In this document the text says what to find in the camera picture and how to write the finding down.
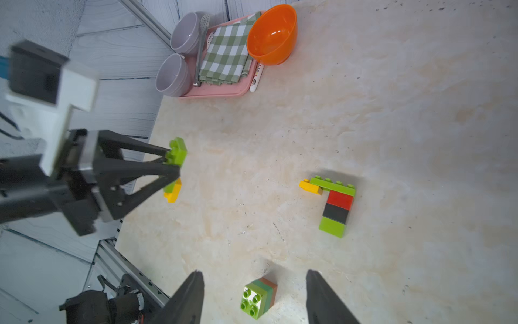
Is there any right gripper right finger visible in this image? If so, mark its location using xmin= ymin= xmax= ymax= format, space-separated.
xmin=306 ymin=269 xmax=360 ymax=324

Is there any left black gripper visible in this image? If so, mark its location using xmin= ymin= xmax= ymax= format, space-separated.
xmin=1 ymin=129 xmax=181 ymax=236

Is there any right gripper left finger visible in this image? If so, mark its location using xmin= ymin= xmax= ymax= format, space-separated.
xmin=145 ymin=270 xmax=205 ymax=323

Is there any brown lego brick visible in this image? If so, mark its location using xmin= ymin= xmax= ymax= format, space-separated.
xmin=260 ymin=277 xmax=278 ymax=308

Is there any dark green lego brick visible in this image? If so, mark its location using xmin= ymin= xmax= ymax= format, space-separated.
xmin=254 ymin=278 xmax=270 ymax=313

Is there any small lime lego brick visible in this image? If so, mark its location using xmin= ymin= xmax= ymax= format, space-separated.
xmin=163 ymin=136 xmax=189 ymax=194

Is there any long lime lego plate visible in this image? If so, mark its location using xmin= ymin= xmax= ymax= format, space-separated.
xmin=240 ymin=281 xmax=267 ymax=320

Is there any small yellow lego brick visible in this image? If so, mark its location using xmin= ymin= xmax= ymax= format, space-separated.
xmin=163 ymin=178 xmax=182 ymax=203

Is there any lime square lego brick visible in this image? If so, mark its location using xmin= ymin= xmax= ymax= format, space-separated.
xmin=319 ymin=216 xmax=346 ymax=238

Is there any black lego brick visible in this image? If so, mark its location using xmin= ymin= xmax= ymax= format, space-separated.
xmin=322 ymin=203 xmax=349 ymax=224

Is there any long lime lego brick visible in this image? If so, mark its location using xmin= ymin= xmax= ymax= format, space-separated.
xmin=310 ymin=175 xmax=356 ymax=197

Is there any yellow square lego brick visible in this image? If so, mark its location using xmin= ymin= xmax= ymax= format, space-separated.
xmin=299 ymin=179 xmax=323 ymax=195

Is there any red lego brick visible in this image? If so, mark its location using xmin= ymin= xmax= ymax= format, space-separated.
xmin=326 ymin=190 xmax=354 ymax=211

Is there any front lavender bowl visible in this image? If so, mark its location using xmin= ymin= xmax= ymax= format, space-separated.
xmin=155 ymin=53 xmax=193 ymax=97

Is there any lavender bowl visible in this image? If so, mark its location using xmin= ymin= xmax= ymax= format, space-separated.
xmin=169 ymin=12 xmax=206 ymax=57
xmin=155 ymin=53 xmax=193 ymax=97

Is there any rear lavender bowl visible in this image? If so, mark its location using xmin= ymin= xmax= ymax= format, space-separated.
xmin=169 ymin=12 xmax=206 ymax=57

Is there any pink tray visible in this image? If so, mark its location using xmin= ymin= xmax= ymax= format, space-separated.
xmin=178 ymin=16 xmax=259 ymax=99

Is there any green checkered cloth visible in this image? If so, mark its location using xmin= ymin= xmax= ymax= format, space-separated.
xmin=198 ymin=12 xmax=262 ymax=85

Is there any white marker pen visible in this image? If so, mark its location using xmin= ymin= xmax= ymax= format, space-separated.
xmin=250 ymin=63 xmax=264 ymax=93

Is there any orange bowl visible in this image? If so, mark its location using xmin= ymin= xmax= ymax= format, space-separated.
xmin=246 ymin=4 xmax=298 ymax=66

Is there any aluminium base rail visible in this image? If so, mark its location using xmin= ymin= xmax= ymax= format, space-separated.
xmin=82 ymin=238 xmax=169 ymax=307

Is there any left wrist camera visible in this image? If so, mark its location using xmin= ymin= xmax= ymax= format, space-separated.
xmin=5 ymin=40 xmax=100 ymax=176

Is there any left aluminium frame post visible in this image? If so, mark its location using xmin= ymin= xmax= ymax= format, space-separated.
xmin=118 ymin=0 xmax=171 ymax=47

